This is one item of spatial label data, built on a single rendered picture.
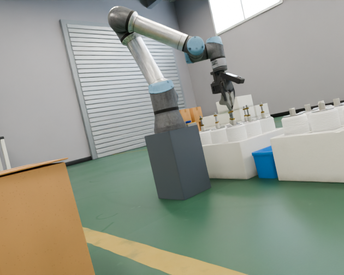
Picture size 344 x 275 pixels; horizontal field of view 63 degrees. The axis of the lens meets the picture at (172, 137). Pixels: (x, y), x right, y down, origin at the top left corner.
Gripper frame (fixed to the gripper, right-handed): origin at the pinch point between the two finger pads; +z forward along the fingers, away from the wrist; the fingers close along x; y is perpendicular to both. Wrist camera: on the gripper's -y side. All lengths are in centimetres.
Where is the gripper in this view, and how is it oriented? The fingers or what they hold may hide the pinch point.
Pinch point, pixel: (231, 107)
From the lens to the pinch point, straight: 142.2
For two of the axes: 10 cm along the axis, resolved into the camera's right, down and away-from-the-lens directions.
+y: -6.5, 1.2, 7.5
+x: -7.3, 1.9, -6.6
